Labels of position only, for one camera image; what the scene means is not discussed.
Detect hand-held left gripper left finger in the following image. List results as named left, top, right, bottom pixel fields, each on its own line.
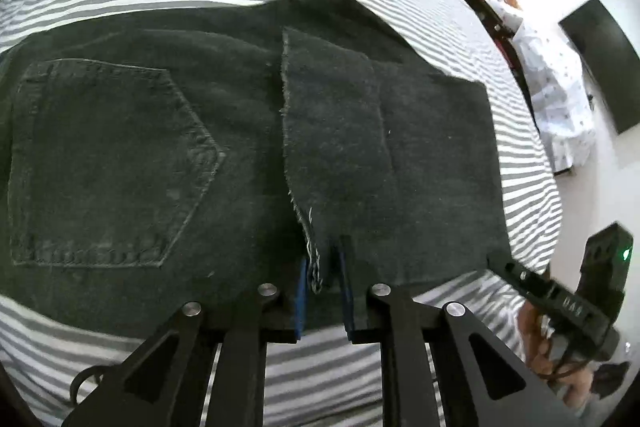
left=61, top=254, right=309, bottom=427

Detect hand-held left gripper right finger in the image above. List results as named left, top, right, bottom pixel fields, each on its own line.
left=337, top=247, right=583, bottom=427

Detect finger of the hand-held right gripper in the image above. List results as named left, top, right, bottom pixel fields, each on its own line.
left=486, top=253, right=553, bottom=305

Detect black denim pants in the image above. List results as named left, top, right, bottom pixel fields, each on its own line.
left=0, top=0, right=512, bottom=344

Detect person's right hand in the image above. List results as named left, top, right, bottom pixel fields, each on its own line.
left=517, top=299, right=597, bottom=409

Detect white dotted cloth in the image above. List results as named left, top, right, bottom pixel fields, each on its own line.
left=510, top=14, right=599, bottom=172

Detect dark wooden side furniture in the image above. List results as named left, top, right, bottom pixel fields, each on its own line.
left=457, top=0, right=572, bottom=178

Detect black wall television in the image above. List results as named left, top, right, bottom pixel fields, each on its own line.
left=557, top=0, right=640, bottom=136

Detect black cable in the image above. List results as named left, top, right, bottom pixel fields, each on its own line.
left=70, top=364, right=109, bottom=408

